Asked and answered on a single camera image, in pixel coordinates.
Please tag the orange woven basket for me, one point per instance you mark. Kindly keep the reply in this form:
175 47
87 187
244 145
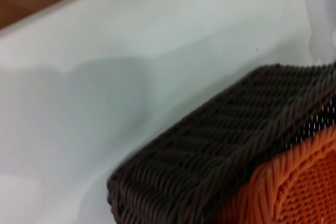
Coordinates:
302 182

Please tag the dark brown woven basket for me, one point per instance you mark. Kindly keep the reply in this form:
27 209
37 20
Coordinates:
210 142

